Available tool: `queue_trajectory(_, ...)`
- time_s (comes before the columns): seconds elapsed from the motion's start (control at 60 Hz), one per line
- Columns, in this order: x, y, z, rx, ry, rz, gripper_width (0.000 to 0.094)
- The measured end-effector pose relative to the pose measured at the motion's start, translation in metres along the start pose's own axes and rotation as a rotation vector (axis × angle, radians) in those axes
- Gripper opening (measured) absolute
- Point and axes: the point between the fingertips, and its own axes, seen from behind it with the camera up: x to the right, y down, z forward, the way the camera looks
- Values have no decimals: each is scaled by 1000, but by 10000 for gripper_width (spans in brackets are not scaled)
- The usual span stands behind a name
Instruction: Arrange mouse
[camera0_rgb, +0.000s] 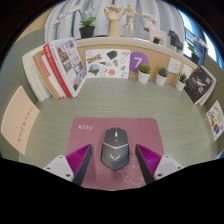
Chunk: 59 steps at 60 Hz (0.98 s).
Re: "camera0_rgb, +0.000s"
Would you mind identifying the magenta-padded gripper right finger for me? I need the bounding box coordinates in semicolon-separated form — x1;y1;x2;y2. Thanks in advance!
134;143;184;185

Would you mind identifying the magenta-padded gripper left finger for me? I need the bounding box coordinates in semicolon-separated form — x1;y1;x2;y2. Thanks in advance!
43;143;93;187

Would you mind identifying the grey computer mouse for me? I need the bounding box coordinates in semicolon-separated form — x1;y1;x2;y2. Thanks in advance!
100;126;131;172

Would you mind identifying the pink mouse pad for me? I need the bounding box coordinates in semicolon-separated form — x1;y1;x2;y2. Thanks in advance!
65;116;166;192

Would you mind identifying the beige paperback book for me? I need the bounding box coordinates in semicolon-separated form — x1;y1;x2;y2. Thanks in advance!
0;85;41;156

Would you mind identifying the colourful sticker sheet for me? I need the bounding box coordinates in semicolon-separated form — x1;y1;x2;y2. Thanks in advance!
206;99;224;142

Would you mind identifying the small succulent in white pot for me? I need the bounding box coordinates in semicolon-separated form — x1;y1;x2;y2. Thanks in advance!
175;72;188;92
137;63;152;85
155;66;169;87

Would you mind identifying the thick white book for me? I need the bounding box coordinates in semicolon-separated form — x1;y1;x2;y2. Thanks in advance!
21;46;46;103
28;46;51;101

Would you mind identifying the black cover book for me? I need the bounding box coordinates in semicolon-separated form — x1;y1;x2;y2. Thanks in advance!
183;66;215;104

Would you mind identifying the green felt desk divider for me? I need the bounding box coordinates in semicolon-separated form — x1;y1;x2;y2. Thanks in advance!
201;54;224;158
0;28;48;161

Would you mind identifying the white book with red label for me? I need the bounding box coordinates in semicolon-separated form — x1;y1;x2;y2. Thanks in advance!
39;54;67;99

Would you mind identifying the brown book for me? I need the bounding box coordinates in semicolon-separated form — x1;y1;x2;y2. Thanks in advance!
32;49;62;100

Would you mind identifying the magazine with photo cover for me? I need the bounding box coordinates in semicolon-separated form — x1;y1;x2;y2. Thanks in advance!
49;37;88;98

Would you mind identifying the purple round number sticker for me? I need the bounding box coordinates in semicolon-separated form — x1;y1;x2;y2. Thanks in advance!
128;51;150;74

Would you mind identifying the white orchid in black pot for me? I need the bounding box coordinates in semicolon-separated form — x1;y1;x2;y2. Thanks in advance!
141;12;161;44
186;34;208;66
53;5;98;40

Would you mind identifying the white sticker sheet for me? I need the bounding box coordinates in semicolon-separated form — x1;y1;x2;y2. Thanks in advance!
85;48;132;80

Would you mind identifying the black wooden horse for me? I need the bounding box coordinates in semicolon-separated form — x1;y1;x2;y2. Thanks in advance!
167;29;184;52

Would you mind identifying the wooden desk back shelf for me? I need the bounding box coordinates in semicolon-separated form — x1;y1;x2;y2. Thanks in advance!
74;35;203;88

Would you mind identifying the pink wooden horse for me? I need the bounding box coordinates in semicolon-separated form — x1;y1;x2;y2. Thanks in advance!
143;20;167;46

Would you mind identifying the dark framed window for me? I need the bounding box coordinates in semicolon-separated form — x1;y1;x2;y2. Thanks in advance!
176;8;223;71

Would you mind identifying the wooden artist mannequin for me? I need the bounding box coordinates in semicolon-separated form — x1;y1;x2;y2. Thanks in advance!
121;3;143;38

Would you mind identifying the wooden hand model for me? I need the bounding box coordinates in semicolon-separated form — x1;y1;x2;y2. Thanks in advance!
103;4;124;38

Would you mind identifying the grey curtain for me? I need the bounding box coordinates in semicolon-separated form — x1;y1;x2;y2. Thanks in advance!
44;0;186;43

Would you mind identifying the white wall socket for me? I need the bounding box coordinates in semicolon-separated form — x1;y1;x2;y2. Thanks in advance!
167;57;182;75
181;63;194;79

